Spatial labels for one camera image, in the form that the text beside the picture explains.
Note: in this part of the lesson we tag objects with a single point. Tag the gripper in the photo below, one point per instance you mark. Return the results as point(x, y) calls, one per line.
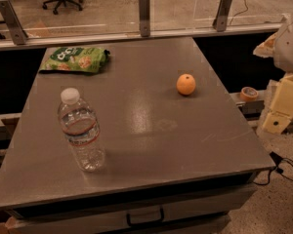
point(290, 46)

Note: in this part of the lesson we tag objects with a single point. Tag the clear plastic water bottle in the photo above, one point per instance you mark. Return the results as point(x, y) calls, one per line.
point(81, 129)

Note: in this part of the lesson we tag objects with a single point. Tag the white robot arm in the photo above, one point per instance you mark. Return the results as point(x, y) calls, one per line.
point(279, 46)

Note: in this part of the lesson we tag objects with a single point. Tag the roll of tan tape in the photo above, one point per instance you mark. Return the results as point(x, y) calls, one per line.
point(248, 94)

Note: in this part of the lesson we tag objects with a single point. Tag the orange fruit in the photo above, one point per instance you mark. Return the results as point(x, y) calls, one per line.
point(186, 84)

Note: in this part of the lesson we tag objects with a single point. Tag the grey drawer front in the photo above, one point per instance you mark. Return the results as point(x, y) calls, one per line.
point(205, 213)

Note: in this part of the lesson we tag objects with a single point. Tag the green snack bag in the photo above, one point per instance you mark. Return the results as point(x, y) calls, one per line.
point(76, 59)

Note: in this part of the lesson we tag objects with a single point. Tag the right metal bracket post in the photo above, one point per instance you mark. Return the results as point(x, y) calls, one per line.
point(221, 20)

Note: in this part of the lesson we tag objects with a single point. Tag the metal bracket post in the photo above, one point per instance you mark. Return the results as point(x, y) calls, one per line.
point(144, 15)
point(221, 20)
point(9, 15)

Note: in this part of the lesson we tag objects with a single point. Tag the black drawer handle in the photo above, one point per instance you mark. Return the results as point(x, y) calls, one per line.
point(143, 217)

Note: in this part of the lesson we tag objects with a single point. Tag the middle metal bracket post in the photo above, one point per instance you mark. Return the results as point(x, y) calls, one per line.
point(144, 15)

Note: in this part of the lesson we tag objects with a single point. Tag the left metal bracket post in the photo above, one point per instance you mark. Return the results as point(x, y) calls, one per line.
point(9, 15)

